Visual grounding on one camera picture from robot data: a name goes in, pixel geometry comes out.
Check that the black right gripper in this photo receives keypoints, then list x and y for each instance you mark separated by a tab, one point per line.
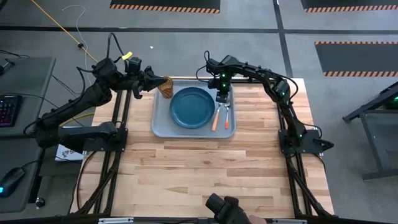
224	84

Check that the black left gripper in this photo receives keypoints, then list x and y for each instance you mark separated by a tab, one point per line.
142	84

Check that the yellow brown patterned cup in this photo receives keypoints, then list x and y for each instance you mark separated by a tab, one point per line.
167	90

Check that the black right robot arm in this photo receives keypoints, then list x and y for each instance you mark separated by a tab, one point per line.
264	77

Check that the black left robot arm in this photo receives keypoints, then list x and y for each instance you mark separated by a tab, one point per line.
93	93

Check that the blue round plate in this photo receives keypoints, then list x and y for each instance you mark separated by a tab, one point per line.
192	107

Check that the grey plastic tray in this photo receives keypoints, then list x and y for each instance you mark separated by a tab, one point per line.
192	132

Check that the black striped floor mat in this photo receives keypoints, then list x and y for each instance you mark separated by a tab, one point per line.
357	57
164	3
351	3

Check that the white printed paper box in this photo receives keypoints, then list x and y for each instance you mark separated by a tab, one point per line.
66	154

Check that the person's hand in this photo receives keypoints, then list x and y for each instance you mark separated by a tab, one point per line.
257	219

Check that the grey desk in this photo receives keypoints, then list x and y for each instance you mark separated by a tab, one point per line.
25	146

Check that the black backlit keyboard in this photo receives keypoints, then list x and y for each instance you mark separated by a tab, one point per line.
9	110

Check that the black metal stand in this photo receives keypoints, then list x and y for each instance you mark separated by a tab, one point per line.
373	143

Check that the black desk caster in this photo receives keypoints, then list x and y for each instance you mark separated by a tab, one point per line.
40	202

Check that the black computer mouse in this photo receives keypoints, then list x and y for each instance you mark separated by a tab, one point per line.
11	180

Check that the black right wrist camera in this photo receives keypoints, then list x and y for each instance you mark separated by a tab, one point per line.
214	83

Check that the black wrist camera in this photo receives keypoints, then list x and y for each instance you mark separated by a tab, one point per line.
214	83
134	65

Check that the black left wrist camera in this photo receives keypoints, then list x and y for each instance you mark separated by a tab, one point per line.
134	65

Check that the black metal rig frame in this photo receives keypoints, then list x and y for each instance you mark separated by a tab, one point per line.
109	174

